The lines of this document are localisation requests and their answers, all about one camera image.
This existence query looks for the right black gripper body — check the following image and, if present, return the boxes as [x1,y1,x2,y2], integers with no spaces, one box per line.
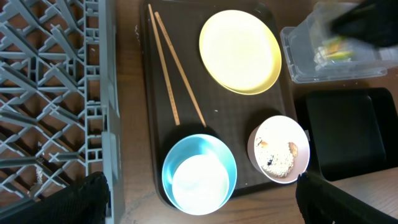
[330,0,397,47]

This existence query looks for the grey plastic dish rack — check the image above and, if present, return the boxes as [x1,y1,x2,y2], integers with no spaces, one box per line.
[1,0,125,223]

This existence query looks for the light blue bowl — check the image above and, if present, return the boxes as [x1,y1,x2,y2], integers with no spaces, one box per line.
[161,134,238,216]

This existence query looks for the green snack wrapper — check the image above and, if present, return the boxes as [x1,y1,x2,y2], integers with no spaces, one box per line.
[313,37,354,65]

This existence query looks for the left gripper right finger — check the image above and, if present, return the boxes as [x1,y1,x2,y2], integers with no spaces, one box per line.
[295,172,397,224]

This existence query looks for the right wooden chopstick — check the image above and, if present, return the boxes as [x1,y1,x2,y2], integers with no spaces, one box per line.
[154,12,206,127]

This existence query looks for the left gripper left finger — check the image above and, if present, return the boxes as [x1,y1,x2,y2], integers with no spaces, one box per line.
[1,172,109,224]

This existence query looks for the wooden chopstick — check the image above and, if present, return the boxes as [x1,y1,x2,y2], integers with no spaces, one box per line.
[154,12,206,127]
[148,4,180,126]

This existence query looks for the dark brown serving tray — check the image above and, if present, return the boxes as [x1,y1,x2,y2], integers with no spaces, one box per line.
[139,1,292,206]

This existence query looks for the left wooden chopstick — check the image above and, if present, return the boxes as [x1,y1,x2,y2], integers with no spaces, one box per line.
[148,4,180,126]

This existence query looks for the black waste tray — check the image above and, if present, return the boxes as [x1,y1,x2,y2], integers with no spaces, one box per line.
[295,88,397,181]

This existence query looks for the yellow round plate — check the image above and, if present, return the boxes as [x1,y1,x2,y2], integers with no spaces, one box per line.
[199,10,282,95]

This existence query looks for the clear plastic bin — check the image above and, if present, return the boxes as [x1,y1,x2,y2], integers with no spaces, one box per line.
[280,1,397,83]

